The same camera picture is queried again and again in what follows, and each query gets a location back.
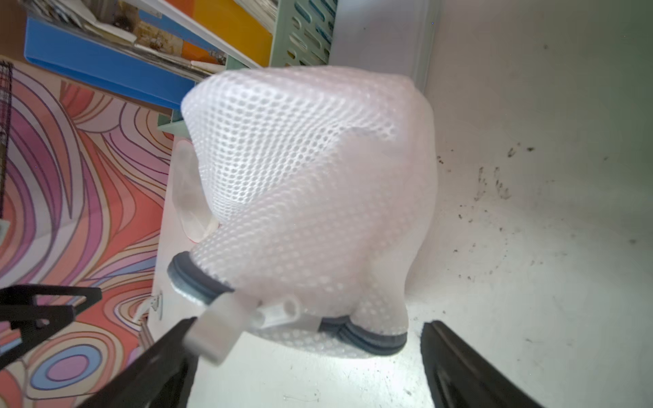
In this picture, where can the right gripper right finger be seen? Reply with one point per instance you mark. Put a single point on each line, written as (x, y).
(458, 376)

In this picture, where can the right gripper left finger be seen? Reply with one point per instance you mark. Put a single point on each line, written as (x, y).
(162, 377)

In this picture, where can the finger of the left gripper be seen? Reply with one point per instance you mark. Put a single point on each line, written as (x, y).
(37, 323)

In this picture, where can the blue folder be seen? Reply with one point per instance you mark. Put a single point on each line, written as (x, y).
(86, 61)

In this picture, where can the brown cardboard folder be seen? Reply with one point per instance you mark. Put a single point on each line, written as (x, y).
(13, 30)

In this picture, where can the magazines in organizer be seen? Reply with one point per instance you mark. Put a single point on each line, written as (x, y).
(133, 29)

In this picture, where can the grey flat case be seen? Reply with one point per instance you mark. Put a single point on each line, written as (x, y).
(386, 36)

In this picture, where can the mint green file organizer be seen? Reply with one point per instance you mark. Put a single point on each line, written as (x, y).
(302, 31)

